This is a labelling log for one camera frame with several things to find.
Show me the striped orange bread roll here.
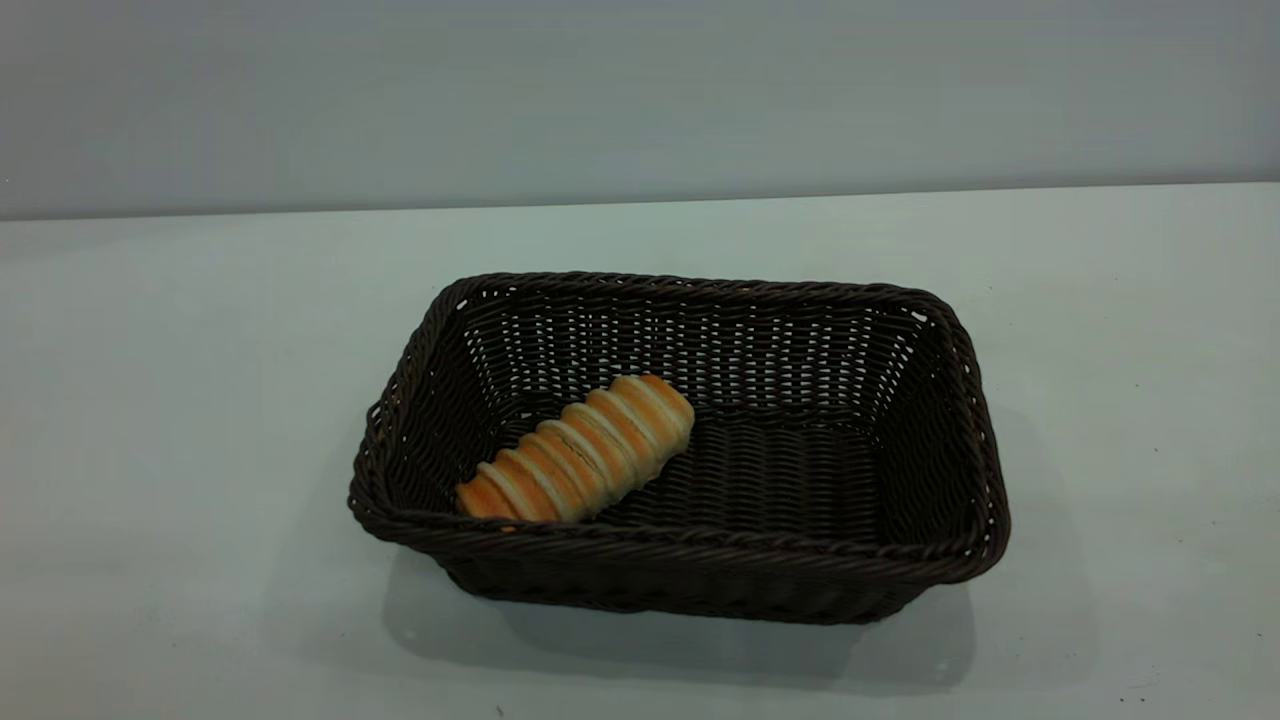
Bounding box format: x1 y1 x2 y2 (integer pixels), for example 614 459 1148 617
455 373 697 525

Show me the dark brown wicker basket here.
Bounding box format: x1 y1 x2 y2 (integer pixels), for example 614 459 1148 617
348 270 1012 625

